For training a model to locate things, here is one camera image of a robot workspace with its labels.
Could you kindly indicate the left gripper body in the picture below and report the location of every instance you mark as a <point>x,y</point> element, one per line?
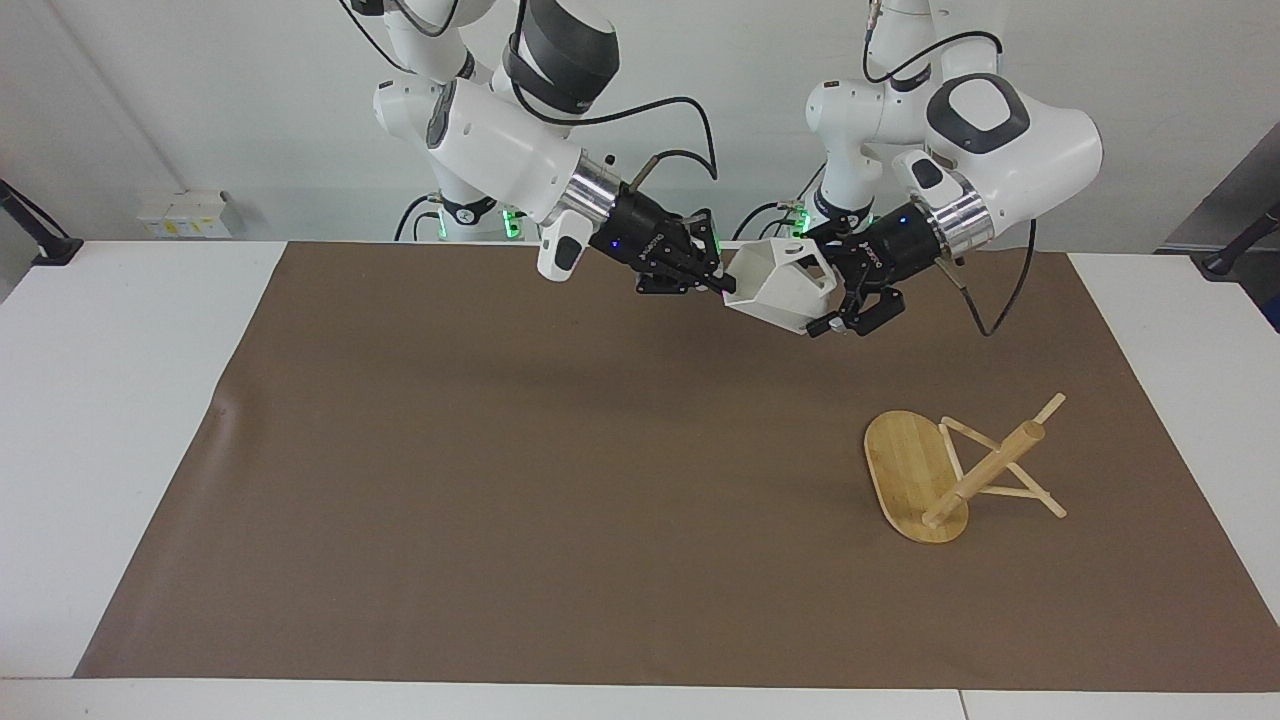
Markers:
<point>892,252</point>

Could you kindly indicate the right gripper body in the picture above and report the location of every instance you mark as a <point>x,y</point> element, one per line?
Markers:
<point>640,232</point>

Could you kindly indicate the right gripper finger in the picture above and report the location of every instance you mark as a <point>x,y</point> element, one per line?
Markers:
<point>708,240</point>
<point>672,282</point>

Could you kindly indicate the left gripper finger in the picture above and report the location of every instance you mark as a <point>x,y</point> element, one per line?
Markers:
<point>838,240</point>
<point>872,310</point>

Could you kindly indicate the white angular cup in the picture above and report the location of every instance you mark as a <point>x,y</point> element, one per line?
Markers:
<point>775,285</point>

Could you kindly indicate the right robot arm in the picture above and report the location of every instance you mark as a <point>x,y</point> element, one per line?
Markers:
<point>500,140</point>

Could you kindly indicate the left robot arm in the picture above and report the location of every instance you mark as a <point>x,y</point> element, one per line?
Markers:
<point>1030,150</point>

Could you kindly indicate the wooden cup rack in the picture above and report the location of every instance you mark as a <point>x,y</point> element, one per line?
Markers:
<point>915,480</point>

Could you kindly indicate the black stand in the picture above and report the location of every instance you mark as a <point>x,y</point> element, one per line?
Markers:
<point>1235,250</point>
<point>45,240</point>

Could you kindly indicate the white box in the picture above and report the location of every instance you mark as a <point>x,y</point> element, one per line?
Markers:
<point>185,215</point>

